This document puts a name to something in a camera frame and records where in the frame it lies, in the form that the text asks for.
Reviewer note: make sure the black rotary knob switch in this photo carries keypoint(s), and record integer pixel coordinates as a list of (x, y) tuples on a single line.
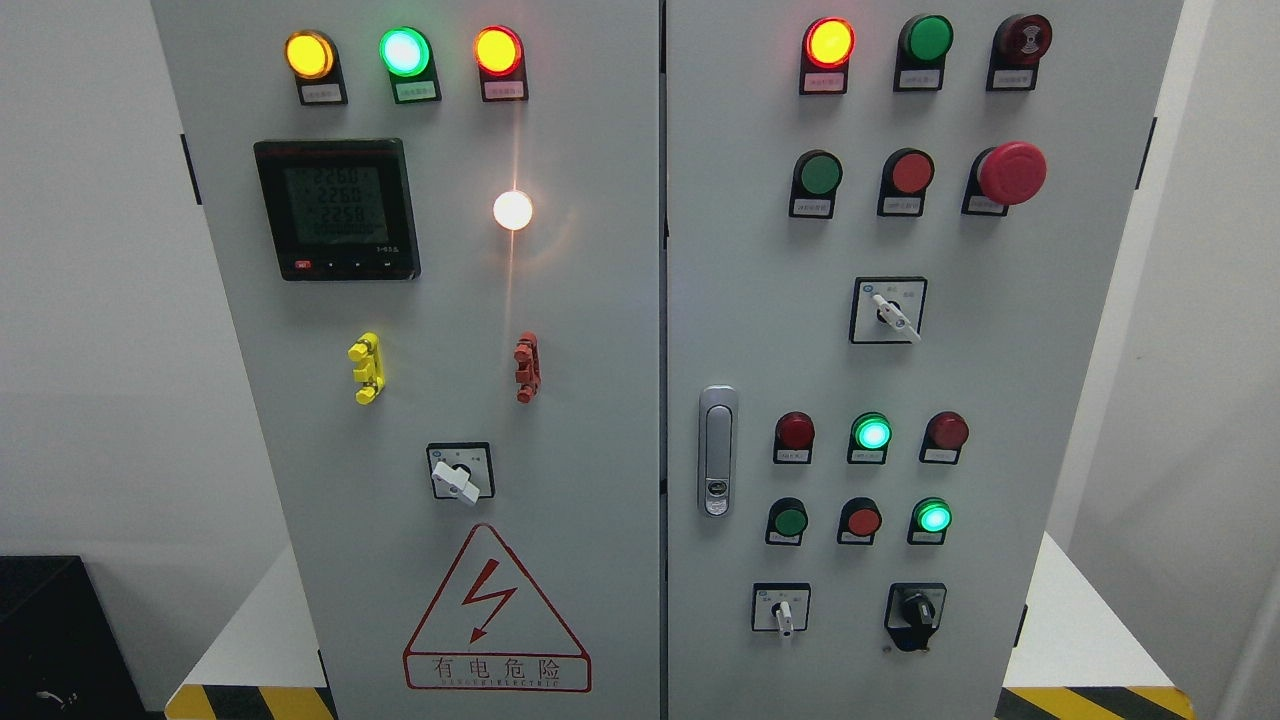
[(913, 613)]

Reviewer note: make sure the red terminal block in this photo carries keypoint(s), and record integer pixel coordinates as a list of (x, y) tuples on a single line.
[(527, 372)]

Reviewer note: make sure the dark red indicator lower left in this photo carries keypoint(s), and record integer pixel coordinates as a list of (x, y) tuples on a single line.
[(794, 436)]

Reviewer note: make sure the white lit indicator lamp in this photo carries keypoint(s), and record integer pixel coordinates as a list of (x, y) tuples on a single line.
[(512, 210)]

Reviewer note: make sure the green push button lower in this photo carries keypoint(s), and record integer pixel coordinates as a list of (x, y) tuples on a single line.
[(786, 523)]

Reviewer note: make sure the green push button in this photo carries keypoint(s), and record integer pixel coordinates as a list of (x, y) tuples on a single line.
[(817, 175), (786, 523)]

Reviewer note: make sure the green lit indicator lower middle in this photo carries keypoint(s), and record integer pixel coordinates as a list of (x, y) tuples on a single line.
[(870, 436)]

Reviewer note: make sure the left grey cabinet door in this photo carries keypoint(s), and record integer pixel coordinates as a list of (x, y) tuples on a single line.
[(576, 471)]

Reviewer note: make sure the grey cabinet door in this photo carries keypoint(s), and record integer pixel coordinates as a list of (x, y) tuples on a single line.
[(576, 471), (762, 302)]

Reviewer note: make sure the green push button upper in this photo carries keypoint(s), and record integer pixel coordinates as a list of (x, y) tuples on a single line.
[(817, 175)]

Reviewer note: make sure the red push button lower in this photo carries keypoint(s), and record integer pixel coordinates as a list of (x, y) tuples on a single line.
[(859, 522)]

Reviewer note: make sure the red push button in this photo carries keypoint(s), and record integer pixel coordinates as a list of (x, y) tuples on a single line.
[(859, 522), (905, 177)]

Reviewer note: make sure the yellow terminal block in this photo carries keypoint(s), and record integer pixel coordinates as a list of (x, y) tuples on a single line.
[(368, 372)]

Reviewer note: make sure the right grey cabinet door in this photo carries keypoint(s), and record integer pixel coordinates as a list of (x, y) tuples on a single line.
[(762, 302)]

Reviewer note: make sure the red electrical hazard warning sticker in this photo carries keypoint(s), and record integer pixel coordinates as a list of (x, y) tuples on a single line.
[(489, 627)]

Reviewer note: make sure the red indicator lower right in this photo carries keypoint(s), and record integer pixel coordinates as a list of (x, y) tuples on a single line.
[(944, 438)]

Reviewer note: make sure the red push button upper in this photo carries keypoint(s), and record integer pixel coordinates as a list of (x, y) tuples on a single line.
[(905, 177)]

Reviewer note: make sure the green indicator light bottom right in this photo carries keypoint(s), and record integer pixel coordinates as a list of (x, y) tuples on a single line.
[(930, 520)]

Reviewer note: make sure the green indicator light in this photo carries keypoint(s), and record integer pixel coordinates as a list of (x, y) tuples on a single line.
[(924, 42), (410, 62), (930, 520)]

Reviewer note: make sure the red indicator light top left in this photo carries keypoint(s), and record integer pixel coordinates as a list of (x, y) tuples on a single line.
[(500, 58)]

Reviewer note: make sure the black digital power meter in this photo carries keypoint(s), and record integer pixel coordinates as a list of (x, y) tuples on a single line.
[(339, 209)]

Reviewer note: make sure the red lit indicator top right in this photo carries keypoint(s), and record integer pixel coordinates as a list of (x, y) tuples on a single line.
[(825, 56)]

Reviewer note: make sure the green indicator light top left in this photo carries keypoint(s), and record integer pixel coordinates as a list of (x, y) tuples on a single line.
[(410, 62)]

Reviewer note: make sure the red emergency stop button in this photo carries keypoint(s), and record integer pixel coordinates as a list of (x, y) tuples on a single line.
[(1004, 176)]

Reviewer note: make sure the green indicator light top right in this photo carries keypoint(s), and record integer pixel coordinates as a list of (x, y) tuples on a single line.
[(924, 42)]

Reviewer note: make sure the yellow indicator light top left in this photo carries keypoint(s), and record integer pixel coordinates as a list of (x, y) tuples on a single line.
[(315, 64)]

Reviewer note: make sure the white platform with hazard stripes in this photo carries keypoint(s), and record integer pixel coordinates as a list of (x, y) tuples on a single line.
[(1074, 660)]

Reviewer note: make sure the black box bottom left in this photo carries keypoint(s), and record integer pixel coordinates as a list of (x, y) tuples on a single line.
[(59, 656)]

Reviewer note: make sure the silver cabinet door handle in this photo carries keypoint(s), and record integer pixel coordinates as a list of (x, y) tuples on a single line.
[(716, 424)]

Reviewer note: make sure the white selector switch left door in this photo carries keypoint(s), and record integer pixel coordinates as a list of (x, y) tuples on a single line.
[(461, 471)]

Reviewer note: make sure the white selector switch upper right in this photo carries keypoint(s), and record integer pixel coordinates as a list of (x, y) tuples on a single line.
[(887, 310)]

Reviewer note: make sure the white selector switch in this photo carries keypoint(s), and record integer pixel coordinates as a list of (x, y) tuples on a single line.
[(887, 310), (780, 607)]

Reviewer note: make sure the white selector switch bottom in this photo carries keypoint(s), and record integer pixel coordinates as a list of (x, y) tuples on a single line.
[(780, 607)]

